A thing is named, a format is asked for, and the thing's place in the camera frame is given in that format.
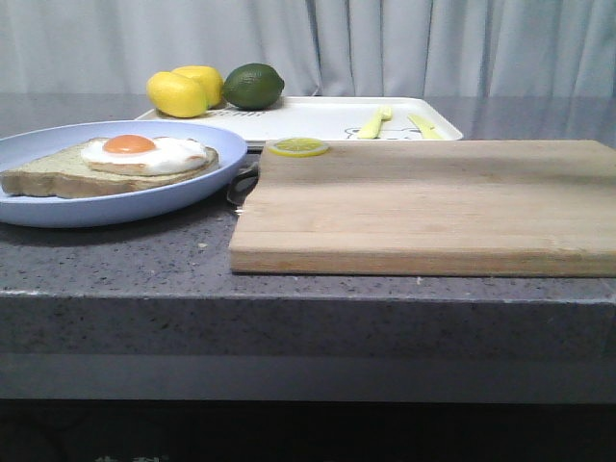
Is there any fried egg toy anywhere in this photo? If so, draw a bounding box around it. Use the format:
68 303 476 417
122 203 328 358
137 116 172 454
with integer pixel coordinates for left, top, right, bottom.
81 134 218 176

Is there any bread slice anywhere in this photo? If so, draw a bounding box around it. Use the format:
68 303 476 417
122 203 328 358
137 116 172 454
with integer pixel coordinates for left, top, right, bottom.
1 139 218 198

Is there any light blue round plate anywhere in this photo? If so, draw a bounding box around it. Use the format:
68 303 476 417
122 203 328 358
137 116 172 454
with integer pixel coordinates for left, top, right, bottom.
1 120 247 228

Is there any white rectangular tray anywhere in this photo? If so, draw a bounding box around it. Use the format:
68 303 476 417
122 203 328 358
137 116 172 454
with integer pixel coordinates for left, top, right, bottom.
133 96 465 142

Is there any yellow lemon slice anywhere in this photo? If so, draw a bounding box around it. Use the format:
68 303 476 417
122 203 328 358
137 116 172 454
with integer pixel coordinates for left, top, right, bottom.
266 137 329 158

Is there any yellow plastic fork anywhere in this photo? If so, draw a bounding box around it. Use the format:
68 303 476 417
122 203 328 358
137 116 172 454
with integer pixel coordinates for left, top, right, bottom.
356 106 393 140

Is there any green lime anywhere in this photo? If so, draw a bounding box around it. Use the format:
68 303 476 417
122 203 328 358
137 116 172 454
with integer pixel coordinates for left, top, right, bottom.
222 63 285 111

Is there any yellow plastic knife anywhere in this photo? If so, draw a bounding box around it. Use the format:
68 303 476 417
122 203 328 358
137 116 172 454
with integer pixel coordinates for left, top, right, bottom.
407 114 443 140

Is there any wooden cutting board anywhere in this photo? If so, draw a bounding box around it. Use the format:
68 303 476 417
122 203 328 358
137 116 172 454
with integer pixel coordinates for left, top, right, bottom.
229 140 615 277

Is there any rear yellow lemon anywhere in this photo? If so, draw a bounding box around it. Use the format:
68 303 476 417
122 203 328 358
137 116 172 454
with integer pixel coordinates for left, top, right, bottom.
173 65 224 108

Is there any grey white curtain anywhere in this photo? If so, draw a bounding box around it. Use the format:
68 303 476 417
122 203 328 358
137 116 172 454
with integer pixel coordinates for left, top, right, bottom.
1 1 615 97

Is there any front yellow lemon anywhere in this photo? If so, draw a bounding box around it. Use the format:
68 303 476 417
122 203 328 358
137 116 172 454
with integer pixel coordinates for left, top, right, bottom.
145 71 209 118

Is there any metal cutting board handle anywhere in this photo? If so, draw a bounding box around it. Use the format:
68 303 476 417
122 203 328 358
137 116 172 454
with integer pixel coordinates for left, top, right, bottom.
226 162 260 206

